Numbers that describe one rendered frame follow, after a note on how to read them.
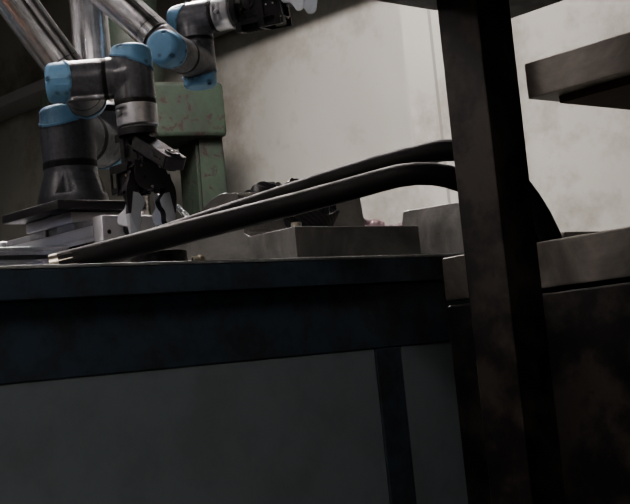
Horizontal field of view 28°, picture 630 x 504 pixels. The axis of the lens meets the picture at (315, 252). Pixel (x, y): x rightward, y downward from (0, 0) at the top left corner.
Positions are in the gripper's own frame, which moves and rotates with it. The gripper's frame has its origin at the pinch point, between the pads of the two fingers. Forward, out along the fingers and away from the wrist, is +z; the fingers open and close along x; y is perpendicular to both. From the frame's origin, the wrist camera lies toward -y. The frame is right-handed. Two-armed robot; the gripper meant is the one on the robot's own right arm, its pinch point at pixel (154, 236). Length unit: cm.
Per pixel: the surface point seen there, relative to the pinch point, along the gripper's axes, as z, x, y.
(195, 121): -87, -211, 265
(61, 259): 9, 47, -48
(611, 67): -9, -9, -93
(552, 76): -10, -9, -84
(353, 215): 1.5, -15.4, -35.7
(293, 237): 6.6, 8.3, -47.5
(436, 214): 2, -34, -37
